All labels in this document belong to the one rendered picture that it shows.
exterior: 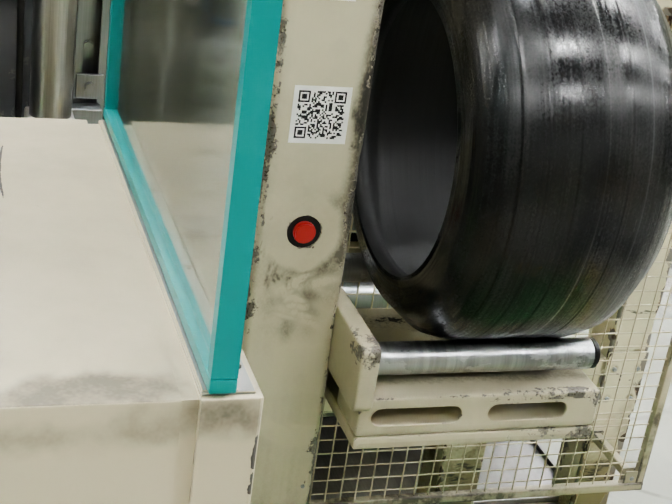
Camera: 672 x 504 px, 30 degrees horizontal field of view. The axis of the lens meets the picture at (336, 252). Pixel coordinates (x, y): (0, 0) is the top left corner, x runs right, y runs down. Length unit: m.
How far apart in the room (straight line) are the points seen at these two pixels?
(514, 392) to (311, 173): 0.42
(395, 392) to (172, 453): 0.86
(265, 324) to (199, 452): 0.83
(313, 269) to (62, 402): 0.87
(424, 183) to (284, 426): 0.48
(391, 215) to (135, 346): 1.11
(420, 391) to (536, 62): 0.48
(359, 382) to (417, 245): 0.38
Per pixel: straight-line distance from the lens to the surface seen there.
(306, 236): 1.62
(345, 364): 1.66
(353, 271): 1.91
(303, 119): 1.57
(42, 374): 0.85
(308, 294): 1.67
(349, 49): 1.55
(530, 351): 1.75
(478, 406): 1.73
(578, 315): 1.66
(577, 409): 1.80
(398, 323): 2.00
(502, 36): 1.51
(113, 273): 0.99
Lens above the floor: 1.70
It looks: 24 degrees down
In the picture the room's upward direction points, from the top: 8 degrees clockwise
